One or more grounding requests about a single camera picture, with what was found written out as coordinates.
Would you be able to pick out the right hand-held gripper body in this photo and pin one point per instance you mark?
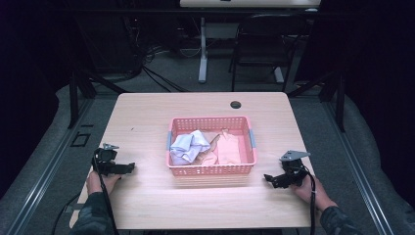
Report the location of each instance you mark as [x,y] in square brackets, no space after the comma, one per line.
[293,169]

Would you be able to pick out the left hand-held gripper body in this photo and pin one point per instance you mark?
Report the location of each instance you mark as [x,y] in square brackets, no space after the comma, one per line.
[105,160]

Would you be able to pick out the person's left hand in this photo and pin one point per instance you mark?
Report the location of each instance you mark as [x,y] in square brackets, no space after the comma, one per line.
[95,184]

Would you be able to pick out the person's right hand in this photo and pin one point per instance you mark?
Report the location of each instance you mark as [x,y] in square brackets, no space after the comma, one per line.
[313,196]

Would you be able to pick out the pink cloth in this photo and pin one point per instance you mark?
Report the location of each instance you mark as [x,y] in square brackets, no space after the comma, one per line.
[229,148]

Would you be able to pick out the pink plastic basket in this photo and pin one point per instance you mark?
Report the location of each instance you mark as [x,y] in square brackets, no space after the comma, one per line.
[212,169]

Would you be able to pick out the white crumpled cloth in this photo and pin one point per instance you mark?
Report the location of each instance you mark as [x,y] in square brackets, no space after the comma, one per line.
[189,145]

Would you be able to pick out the peach cloth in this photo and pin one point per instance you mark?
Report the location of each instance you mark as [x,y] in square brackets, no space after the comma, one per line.
[208,158]

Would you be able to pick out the black metal stand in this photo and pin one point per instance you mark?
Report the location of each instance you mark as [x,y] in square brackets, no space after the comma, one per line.
[341,101]
[73,98]

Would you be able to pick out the black chair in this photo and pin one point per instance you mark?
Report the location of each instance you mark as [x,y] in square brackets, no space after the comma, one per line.
[267,39]

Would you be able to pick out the white desk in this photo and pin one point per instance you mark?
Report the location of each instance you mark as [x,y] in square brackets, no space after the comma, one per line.
[203,49]

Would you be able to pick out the black floor socket frame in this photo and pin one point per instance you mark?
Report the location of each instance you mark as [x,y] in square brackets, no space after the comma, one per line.
[80,139]

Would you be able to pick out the aluminium floor rail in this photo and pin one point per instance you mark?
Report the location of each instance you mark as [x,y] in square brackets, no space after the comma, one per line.
[355,163]
[49,163]

